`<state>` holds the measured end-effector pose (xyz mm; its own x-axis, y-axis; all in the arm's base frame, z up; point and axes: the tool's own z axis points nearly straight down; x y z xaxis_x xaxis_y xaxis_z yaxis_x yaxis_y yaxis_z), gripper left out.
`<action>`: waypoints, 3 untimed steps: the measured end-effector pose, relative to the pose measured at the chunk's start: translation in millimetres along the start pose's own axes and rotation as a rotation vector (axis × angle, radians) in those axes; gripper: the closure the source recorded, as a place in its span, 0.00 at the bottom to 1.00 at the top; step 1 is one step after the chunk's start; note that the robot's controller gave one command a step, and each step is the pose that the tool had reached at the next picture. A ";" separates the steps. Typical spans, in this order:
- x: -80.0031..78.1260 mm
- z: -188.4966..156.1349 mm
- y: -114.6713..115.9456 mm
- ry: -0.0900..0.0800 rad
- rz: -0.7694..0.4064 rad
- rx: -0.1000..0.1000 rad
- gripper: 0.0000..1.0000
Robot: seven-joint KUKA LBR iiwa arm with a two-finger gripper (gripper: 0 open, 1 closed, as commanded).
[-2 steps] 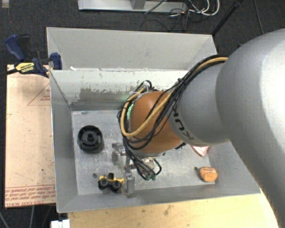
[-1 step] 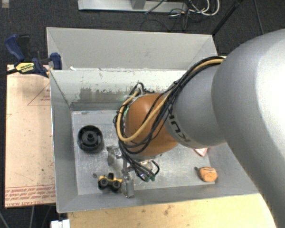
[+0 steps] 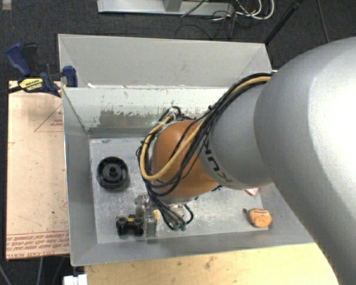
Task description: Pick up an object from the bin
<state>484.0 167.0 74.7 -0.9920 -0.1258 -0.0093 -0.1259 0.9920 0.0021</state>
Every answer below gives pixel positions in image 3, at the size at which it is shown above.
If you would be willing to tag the brown cardboard board, red print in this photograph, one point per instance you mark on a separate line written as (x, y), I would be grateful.
(35, 171)

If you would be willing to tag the black round wheel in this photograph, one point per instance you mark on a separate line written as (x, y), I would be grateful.
(112, 172)

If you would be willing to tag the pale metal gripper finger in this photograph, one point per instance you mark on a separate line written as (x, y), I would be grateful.
(150, 226)
(141, 201)

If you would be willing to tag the black and yellow toy vehicle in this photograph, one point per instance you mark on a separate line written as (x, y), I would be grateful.
(127, 226)

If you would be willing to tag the orange rounded toy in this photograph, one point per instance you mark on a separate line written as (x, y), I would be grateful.
(259, 217)

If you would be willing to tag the pink and white packet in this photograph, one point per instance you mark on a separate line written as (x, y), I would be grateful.
(252, 191)

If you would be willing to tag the grey metal bin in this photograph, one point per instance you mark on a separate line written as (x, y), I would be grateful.
(154, 61)

